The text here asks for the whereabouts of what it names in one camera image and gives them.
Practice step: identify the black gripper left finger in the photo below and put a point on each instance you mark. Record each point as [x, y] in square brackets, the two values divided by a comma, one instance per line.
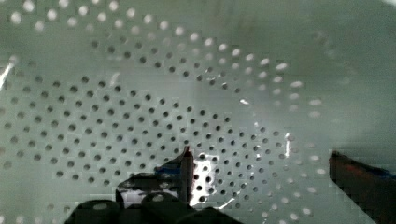
[160, 197]

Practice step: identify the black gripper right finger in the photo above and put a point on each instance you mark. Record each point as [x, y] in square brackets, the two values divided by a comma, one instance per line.
[364, 183]

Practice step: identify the green plastic strainer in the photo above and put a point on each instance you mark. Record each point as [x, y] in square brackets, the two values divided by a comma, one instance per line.
[262, 92]

